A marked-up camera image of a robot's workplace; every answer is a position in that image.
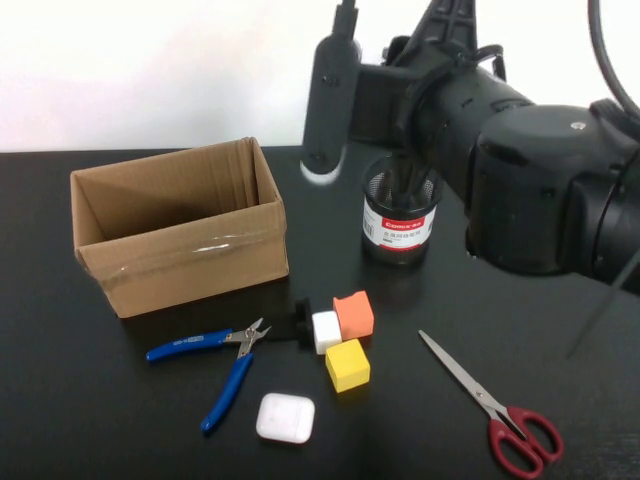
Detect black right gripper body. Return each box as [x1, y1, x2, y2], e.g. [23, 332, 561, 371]
[349, 63, 437, 152]

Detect red handled scissors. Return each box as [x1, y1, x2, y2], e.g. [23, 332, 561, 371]
[417, 328, 565, 480]

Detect blue handled cutting pliers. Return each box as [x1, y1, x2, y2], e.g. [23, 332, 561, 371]
[145, 317, 273, 434]

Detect black mesh pen holder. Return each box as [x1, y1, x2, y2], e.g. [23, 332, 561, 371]
[360, 153, 445, 267]

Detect orange foam block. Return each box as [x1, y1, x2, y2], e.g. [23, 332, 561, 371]
[332, 290, 375, 340]

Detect white foam block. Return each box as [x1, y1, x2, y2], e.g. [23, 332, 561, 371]
[311, 310, 343, 356]

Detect black plastic clamp piece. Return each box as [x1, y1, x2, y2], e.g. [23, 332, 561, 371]
[264, 297, 316, 351]

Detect yellow foam block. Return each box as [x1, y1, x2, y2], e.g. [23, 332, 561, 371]
[324, 338, 372, 394]

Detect brown cardboard box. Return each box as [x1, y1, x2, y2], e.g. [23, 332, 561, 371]
[69, 137, 291, 320]

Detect white earbuds case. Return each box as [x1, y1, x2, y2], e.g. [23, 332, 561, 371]
[255, 392, 316, 445]

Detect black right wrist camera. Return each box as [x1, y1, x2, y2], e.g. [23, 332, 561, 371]
[298, 33, 362, 187]

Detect right arm cable loop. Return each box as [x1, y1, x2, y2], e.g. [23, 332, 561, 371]
[464, 43, 507, 82]

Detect thin black hanging cable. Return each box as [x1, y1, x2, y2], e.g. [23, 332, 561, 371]
[567, 249, 640, 359]

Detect thick black cable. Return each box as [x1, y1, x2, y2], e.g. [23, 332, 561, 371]
[587, 0, 640, 117]

